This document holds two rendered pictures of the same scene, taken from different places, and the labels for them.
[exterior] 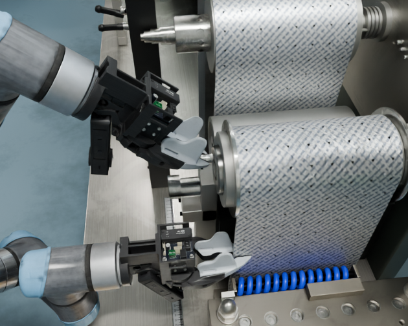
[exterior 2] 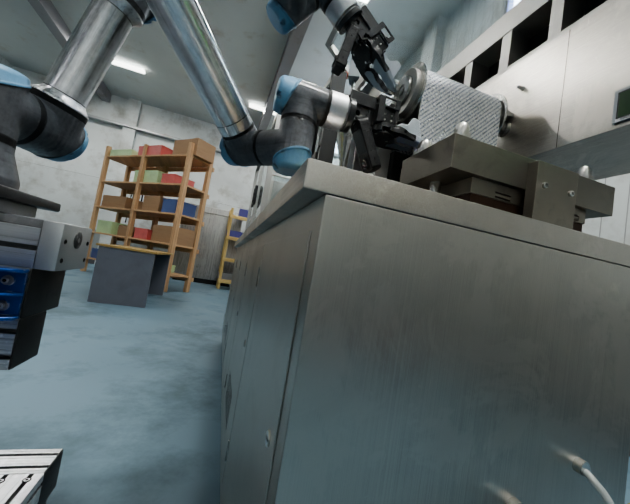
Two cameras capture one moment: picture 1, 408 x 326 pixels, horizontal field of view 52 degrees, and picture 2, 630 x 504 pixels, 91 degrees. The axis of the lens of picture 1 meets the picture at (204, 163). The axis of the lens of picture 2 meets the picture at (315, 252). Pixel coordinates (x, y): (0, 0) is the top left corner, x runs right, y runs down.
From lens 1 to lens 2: 1.03 m
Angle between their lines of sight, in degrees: 51
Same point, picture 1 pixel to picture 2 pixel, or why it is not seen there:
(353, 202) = (481, 114)
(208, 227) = (385, 159)
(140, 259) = (364, 98)
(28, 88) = not seen: outside the picture
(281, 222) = (445, 115)
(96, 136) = (350, 33)
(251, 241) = (427, 128)
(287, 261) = not seen: hidden behind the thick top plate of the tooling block
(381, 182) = (492, 103)
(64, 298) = (306, 103)
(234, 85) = not seen: hidden behind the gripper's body
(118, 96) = (366, 19)
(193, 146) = (394, 64)
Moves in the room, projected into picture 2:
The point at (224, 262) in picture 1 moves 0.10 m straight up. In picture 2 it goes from (414, 129) to (421, 87)
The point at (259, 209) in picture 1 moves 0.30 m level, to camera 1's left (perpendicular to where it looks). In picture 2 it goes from (434, 95) to (313, 61)
